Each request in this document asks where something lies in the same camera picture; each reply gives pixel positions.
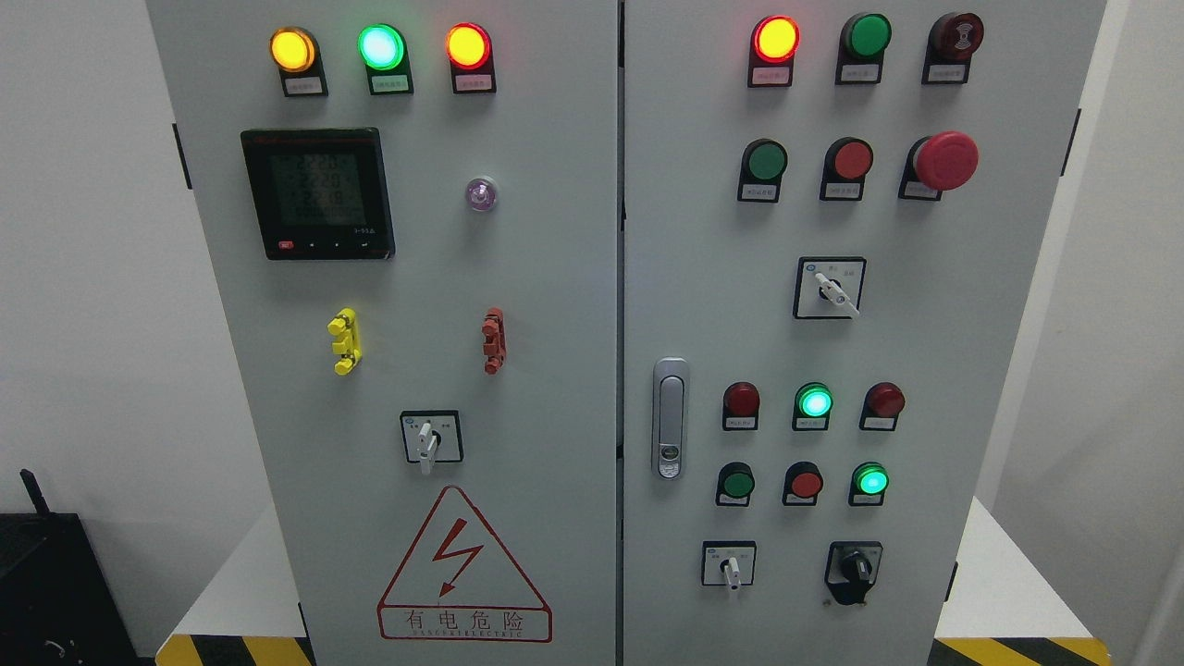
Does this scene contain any dark red indicator left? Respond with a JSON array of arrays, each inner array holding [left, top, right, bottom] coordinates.
[[721, 382, 760, 431]]

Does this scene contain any green push button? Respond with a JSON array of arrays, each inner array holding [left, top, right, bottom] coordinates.
[[736, 137, 789, 204], [715, 461, 757, 507]]

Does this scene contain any red lit indicator light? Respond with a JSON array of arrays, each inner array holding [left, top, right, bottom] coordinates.
[[445, 23, 498, 94]]

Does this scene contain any grey right cabinet door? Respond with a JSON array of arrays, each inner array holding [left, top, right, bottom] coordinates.
[[622, 1, 1106, 665]]

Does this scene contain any white rotary switch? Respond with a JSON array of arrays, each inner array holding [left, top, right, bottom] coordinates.
[[699, 540, 757, 591], [794, 256, 867, 320]]

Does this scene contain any yellow indicator light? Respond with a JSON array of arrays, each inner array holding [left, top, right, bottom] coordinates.
[[269, 26, 328, 97]]

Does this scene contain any red push button lower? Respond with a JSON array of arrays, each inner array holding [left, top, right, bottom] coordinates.
[[781, 461, 824, 506]]

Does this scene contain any green lit button lower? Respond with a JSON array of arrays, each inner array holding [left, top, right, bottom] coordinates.
[[847, 461, 892, 507]]

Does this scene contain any white rotary switch upper right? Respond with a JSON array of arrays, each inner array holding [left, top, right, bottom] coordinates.
[[794, 256, 867, 320]]

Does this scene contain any red lit light right door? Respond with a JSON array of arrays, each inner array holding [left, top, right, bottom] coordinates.
[[747, 14, 800, 89]]

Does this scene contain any clear round light bulb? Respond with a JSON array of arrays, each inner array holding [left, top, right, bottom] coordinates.
[[465, 177, 498, 214]]

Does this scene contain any red electric hazard sticker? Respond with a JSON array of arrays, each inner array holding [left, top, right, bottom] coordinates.
[[377, 485, 553, 642]]

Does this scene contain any red push button upper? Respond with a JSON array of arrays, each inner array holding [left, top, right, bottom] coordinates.
[[818, 136, 874, 201]]

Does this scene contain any black digital power meter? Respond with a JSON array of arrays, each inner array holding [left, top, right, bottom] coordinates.
[[240, 127, 395, 261]]

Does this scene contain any grey left cabinet door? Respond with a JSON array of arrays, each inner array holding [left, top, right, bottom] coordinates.
[[147, 1, 618, 665]]

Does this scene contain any green push button upper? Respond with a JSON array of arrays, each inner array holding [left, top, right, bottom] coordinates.
[[736, 137, 789, 204]]

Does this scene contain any red push button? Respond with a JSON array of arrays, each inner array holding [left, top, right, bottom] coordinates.
[[818, 136, 874, 201], [781, 461, 824, 506]]

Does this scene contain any white rotary switch lower right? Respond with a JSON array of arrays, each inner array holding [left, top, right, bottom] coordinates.
[[699, 540, 757, 591]]

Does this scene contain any green lit indicator middle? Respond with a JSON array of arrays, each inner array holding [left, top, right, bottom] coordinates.
[[791, 382, 834, 431]]

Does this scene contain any white rotary switch door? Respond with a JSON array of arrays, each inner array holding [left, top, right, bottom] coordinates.
[[399, 410, 464, 475]]

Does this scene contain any green unlit top indicator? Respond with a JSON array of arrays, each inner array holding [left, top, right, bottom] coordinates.
[[834, 13, 893, 87]]

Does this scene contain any black selector knob switch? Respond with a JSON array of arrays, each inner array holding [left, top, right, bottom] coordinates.
[[823, 540, 883, 606]]

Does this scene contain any red emergency stop mushroom button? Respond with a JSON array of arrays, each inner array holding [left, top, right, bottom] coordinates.
[[899, 130, 980, 201]]

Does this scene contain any yellow terminal connector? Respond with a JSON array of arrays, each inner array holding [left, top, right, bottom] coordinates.
[[327, 307, 363, 376]]

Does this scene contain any dark red indicator right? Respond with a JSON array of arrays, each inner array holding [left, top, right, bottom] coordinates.
[[860, 382, 907, 433]]

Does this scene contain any green lit indicator light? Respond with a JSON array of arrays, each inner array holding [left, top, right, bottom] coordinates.
[[358, 24, 414, 94]]

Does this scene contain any white platform with hazard stripes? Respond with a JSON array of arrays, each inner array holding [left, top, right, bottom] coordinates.
[[155, 501, 1111, 665]]

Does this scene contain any silver door latch handle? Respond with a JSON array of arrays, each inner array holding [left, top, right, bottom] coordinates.
[[651, 357, 689, 479]]

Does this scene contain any green push button lower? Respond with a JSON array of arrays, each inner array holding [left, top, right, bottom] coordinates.
[[715, 461, 757, 507]]

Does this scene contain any red terminal connector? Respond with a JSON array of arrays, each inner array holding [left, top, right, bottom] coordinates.
[[481, 307, 507, 376]]

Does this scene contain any dark red buzzer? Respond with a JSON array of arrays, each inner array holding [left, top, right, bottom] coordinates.
[[921, 12, 985, 85]]

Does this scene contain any black box with antenna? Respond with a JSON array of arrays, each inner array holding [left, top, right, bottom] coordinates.
[[1, 469, 140, 665]]

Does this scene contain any grey cabinet door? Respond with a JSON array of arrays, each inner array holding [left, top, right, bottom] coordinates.
[[147, 1, 618, 665], [622, 1, 1106, 665]]

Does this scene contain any dark red indicator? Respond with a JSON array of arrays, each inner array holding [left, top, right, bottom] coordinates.
[[860, 382, 907, 433], [721, 382, 760, 431]]

